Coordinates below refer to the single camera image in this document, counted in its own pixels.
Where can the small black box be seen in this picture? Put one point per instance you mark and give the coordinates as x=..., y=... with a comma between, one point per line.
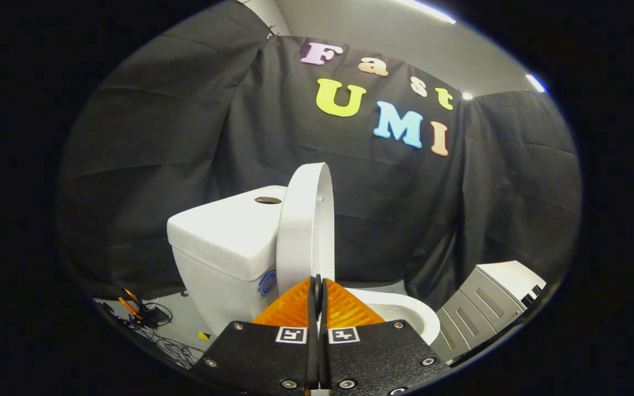
x=154, y=315

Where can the round toilet flush button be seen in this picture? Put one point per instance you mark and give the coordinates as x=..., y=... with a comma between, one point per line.
x=267, y=200

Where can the small yellow floor sticker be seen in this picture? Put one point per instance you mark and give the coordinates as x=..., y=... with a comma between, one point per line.
x=203, y=335

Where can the orange hand tool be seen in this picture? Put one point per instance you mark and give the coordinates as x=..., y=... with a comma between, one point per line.
x=130, y=305

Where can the grey drawer cabinet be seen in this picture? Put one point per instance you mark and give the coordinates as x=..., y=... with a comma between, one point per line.
x=487, y=300

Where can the white toilet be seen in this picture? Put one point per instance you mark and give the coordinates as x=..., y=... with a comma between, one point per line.
x=223, y=242

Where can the white toilet lid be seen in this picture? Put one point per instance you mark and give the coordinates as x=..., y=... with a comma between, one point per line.
x=303, y=231

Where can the black backdrop cloth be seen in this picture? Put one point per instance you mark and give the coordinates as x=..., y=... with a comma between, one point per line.
x=185, y=137

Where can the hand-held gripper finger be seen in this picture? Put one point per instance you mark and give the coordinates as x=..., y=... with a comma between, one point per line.
x=312, y=357
x=325, y=357

